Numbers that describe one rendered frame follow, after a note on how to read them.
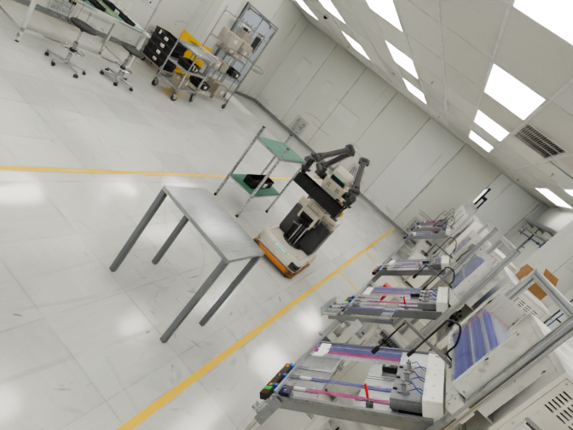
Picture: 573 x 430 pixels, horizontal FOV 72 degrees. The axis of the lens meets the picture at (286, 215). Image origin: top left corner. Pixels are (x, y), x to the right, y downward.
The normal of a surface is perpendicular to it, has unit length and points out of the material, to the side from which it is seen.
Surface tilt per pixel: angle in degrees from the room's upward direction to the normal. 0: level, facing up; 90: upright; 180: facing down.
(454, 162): 90
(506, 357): 90
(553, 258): 90
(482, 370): 90
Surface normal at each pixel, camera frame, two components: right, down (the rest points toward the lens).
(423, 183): -0.39, 0.07
